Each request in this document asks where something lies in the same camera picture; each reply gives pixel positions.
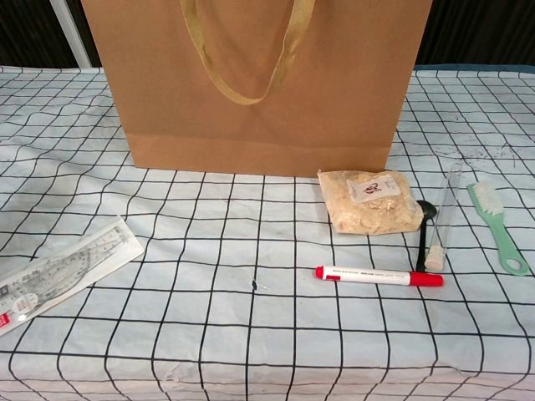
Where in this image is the clear bag of beige flakes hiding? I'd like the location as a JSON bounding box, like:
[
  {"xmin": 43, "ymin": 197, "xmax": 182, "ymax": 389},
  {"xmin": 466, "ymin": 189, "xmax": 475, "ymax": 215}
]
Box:
[{"xmin": 316, "ymin": 169, "xmax": 424, "ymax": 236}]

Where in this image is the brown paper bag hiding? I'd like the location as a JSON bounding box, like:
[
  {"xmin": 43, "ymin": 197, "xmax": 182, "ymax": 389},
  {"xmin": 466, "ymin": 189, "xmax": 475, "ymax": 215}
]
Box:
[{"xmin": 79, "ymin": 0, "xmax": 431, "ymax": 179}]

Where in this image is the red white marker pen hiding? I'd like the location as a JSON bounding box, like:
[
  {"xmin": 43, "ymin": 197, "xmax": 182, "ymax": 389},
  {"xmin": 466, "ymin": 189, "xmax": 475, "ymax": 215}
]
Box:
[{"xmin": 313, "ymin": 265, "xmax": 445, "ymax": 288}]

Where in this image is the black plastic spoon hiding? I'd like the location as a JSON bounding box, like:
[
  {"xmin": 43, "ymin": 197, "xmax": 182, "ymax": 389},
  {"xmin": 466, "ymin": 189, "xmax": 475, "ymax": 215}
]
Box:
[{"xmin": 415, "ymin": 199, "xmax": 439, "ymax": 272}]

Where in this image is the white black checkered tablecloth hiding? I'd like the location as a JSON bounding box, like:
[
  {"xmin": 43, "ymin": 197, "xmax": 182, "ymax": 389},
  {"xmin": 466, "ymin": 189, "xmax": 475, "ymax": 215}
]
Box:
[{"xmin": 0, "ymin": 64, "xmax": 535, "ymax": 401}]

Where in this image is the clear test tube with cork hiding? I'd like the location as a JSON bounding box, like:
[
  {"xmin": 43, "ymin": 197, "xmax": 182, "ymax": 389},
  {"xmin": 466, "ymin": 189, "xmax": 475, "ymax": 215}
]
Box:
[{"xmin": 424, "ymin": 161, "xmax": 464, "ymax": 271}]

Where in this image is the packaged ruler set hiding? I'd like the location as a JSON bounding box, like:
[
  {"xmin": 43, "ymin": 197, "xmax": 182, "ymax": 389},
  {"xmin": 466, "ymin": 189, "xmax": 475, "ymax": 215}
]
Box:
[{"xmin": 0, "ymin": 215, "xmax": 145, "ymax": 338}]

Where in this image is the dark blue table pad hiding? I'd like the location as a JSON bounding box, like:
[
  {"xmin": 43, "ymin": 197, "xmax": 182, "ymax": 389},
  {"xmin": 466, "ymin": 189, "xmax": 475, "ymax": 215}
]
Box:
[{"xmin": 413, "ymin": 62, "xmax": 535, "ymax": 72}]

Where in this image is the green handled brush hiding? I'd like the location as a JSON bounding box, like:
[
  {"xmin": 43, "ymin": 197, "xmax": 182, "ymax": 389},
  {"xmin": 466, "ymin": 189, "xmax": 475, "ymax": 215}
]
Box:
[{"xmin": 466, "ymin": 182, "xmax": 532, "ymax": 277}]

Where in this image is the white partition post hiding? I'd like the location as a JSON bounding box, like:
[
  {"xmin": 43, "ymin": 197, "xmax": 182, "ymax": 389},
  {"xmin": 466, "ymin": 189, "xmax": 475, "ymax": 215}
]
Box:
[{"xmin": 49, "ymin": 0, "xmax": 93, "ymax": 69}]

